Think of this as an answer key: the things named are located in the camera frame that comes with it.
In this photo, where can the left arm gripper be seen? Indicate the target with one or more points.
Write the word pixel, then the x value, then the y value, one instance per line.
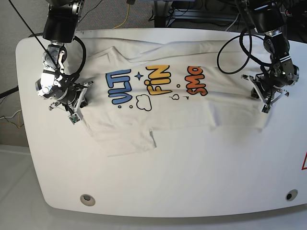
pixel 262 89

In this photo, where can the table cable grommet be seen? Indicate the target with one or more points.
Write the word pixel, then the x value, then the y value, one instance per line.
pixel 87 200
pixel 291 195

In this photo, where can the left table cable grommet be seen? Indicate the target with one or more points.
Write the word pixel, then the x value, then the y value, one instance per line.
pixel 87 200

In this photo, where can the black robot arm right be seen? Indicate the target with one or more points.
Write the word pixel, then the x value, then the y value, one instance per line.
pixel 62 21

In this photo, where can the white printed T-shirt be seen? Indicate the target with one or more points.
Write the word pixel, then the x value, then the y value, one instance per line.
pixel 142 87

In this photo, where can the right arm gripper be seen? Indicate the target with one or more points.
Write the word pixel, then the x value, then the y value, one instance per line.
pixel 74 100

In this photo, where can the black table base frame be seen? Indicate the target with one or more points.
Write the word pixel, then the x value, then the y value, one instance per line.
pixel 166 12

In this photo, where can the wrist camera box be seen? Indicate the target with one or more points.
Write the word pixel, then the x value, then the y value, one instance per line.
pixel 266 108
pixel 75 118

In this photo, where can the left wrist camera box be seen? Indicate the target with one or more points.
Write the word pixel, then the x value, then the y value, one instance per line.
pixel 266 108

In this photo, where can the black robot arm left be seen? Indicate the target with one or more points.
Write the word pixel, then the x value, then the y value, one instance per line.
pixel 265 17

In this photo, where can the right table cable grommet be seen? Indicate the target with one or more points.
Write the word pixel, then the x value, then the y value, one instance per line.
pixel 291 195

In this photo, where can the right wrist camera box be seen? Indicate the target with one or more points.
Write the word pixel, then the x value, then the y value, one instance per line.
pixel 75 118

